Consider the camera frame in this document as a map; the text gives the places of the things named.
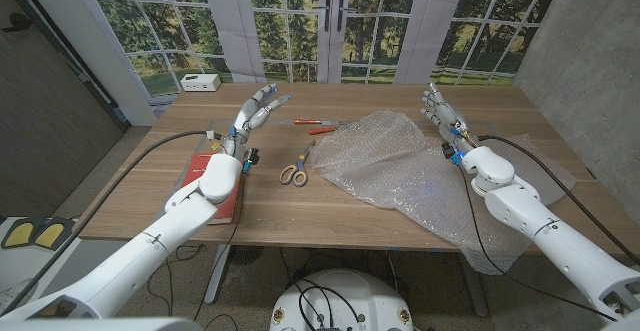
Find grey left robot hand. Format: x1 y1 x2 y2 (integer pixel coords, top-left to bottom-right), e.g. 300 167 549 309
219 82 292 172

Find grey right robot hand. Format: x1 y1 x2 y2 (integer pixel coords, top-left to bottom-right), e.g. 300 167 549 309
421 81 481 166

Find scissors with orange grey handles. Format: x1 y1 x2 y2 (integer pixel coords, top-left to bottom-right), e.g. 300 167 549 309
278 139 317 188

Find red notebook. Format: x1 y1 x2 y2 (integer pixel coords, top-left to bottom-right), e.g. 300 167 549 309
179 152 245 225

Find clear bubble wrap sheet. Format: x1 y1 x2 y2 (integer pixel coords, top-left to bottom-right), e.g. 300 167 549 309
310 109 578 276

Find white power strip box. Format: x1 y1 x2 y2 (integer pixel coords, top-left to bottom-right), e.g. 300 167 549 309
180 73 222 93

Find printed window forest backdrop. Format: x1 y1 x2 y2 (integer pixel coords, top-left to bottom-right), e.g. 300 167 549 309
79 0 569 97

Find white table leg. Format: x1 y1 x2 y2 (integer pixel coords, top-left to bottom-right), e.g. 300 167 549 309
203 244 232 305
457 253 489 318

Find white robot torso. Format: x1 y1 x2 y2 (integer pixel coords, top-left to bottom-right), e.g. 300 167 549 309
269 268 414 331

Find yellow black foot pedal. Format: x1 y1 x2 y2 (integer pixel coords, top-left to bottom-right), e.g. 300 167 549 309
0 219 39 250
32 216 76 251

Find orange handled knife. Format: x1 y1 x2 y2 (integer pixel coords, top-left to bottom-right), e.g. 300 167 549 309
293 118 351 127

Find thin black left wrist cable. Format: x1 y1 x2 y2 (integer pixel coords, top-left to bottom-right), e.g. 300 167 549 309
192 168 249 322

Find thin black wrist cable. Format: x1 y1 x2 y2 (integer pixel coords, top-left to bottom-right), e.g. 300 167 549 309
458 164 619 323
192 168 249 322

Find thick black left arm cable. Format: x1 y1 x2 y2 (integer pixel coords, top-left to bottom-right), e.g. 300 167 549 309
0 129 216 318

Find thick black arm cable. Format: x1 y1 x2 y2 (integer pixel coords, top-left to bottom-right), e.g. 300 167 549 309
0 129 216 318
476 134 640 268

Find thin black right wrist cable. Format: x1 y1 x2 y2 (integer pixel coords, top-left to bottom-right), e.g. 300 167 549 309
458 164 619 323

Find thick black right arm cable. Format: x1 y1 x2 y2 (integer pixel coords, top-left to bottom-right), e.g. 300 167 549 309
476 134 640 268

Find black torso cable loop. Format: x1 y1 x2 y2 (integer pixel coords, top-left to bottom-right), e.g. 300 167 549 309
292 280 361 330

